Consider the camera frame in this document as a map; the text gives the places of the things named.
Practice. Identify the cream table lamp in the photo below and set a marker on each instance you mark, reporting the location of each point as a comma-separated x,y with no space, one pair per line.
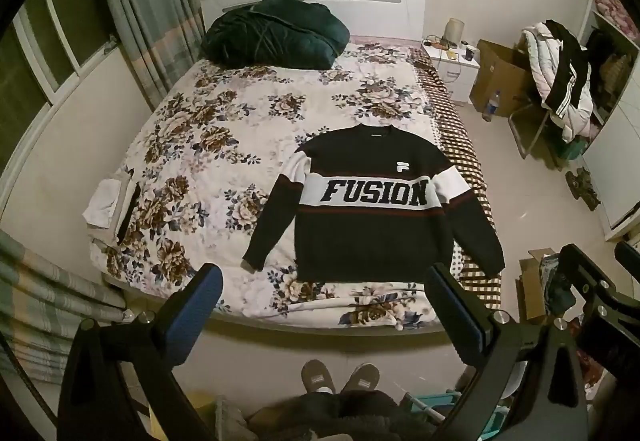
453,31

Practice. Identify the right grey slipper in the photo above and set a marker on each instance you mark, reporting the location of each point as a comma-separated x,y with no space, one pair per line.
365,378

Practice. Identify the small cardboard box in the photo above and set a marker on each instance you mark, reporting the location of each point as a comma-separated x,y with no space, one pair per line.
537,271

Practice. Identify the black white Fusion sweater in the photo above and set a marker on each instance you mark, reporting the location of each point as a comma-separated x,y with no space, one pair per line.
373,204

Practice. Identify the plastic water bottle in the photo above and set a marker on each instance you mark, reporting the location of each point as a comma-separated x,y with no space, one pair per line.
492,106

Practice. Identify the brown checkered bed sheet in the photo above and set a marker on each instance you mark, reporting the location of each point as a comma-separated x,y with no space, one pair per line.
455,142

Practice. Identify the white bed headboard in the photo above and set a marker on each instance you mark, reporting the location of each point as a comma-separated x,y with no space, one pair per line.
396,19

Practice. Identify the dark green folded blanket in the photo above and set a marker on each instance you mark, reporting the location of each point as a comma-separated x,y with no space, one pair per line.
283,33

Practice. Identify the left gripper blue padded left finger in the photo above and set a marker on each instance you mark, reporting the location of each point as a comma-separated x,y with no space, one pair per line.
95,402

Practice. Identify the floral bed quilt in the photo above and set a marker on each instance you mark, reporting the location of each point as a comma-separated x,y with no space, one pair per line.
207,159

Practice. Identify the white black jacket pile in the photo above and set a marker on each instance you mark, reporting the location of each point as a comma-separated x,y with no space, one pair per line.
561,71

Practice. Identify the pink folded blanket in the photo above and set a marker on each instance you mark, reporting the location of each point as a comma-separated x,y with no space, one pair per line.
614,12

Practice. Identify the white wardrobe shelf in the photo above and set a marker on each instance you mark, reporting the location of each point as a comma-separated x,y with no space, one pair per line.
612,156

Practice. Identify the grey slipper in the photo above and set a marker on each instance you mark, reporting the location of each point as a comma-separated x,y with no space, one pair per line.
316,378
365,378

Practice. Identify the large cardboard box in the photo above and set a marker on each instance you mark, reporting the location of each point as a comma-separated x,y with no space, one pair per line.
505,70

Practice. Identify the white folded cloth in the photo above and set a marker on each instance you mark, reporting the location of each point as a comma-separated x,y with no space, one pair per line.
102,204

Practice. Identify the white nightstand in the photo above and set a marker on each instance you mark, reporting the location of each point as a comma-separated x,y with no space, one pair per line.
457,72

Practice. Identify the dark camouflage shoes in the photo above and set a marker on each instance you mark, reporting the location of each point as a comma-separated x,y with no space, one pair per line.
581,187

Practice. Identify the left grey slipper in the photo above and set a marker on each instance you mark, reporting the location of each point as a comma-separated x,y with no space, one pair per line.
316,378

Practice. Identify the metal folding chair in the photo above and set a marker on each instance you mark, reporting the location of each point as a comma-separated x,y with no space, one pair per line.
527,125

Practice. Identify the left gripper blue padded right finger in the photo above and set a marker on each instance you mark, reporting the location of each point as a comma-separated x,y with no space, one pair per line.
550,403

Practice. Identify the striped cloth lower left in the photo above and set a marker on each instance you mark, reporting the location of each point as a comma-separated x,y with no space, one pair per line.
42,306

